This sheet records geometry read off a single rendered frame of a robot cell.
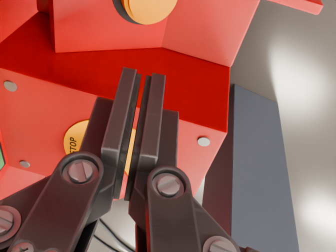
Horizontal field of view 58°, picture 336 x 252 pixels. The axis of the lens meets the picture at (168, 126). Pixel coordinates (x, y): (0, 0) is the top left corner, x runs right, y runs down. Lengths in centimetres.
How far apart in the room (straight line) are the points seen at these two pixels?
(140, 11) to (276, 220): 68
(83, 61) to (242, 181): 65
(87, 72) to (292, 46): 90
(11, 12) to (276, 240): 69
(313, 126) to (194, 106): 108
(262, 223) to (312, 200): 87
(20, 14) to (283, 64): 80
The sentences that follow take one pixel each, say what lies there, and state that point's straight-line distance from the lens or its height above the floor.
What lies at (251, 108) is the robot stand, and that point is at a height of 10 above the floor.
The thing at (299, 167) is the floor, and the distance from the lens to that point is 143.
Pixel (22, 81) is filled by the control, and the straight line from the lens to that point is 21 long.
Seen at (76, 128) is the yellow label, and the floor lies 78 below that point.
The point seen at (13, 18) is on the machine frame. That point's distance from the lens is 54.
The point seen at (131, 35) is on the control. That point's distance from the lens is 23.
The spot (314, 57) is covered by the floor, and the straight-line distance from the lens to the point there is 109.
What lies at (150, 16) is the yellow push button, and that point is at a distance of 21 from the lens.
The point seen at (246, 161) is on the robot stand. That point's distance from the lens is 87.
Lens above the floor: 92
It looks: 46 degrees down
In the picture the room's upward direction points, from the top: 166 degrees counter-clockwise
